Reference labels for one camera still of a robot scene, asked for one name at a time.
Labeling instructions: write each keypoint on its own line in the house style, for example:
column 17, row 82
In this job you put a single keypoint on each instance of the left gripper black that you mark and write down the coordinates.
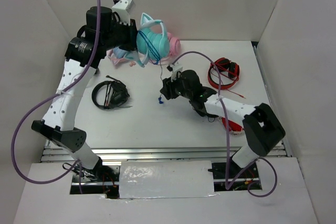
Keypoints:
column 131, row 32

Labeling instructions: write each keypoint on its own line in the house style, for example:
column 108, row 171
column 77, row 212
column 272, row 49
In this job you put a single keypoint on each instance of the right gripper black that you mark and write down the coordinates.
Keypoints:
column 167, row 85

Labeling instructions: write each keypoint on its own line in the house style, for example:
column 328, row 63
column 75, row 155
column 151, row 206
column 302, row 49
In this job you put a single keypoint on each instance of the teal cat ear headphones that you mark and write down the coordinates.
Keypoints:
column 155, row 30

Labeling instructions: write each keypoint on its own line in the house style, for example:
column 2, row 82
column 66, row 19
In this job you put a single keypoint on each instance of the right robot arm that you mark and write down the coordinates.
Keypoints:
column 262, row 128

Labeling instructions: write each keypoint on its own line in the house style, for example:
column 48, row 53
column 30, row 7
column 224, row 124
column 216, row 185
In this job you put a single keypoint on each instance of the red white headphones under arm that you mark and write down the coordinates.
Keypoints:
column 232, row 127

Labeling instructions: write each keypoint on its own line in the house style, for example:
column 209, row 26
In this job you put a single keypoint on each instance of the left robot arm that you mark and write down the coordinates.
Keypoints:
column 58, row 124

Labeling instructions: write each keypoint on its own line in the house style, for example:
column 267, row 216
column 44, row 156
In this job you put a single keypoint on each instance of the pink blue cat headphones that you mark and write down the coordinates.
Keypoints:
column 118, row 56

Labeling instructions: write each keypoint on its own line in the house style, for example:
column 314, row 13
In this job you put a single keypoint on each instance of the red black headphones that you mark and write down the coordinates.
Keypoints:
column 227, row 69

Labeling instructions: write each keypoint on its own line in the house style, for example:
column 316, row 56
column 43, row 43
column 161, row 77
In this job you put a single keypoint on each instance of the pink over-ear headphones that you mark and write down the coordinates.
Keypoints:
column 175, row 49

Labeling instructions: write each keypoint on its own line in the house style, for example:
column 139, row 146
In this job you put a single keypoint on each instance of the pink earbuds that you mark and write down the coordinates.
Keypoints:
column 132, row 63

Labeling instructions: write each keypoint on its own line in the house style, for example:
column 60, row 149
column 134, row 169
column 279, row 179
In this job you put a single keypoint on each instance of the black headset with mic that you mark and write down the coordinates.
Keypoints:
column 116, row 94

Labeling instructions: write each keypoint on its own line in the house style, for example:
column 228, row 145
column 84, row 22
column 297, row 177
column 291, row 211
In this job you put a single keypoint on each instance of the white foam cover panel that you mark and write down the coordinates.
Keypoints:
column 172, row 179

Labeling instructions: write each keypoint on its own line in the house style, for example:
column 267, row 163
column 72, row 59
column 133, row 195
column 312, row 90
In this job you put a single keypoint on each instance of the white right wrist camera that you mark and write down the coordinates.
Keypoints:
column 174, row 68

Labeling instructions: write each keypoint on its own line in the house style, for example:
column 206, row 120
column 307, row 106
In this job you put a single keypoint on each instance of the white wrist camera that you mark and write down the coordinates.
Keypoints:
column 174, row 68
column 123, row 6

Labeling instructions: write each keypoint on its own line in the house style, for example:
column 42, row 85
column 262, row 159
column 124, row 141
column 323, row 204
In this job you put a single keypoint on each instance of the black on-ear wired headphones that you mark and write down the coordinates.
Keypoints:
column 199, row 108

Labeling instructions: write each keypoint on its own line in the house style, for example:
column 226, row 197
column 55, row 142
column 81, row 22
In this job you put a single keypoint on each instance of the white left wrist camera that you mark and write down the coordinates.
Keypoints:
column 123, row 6

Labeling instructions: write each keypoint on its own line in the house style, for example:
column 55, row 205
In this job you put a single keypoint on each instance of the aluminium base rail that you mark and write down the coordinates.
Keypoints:
column 55, row 154

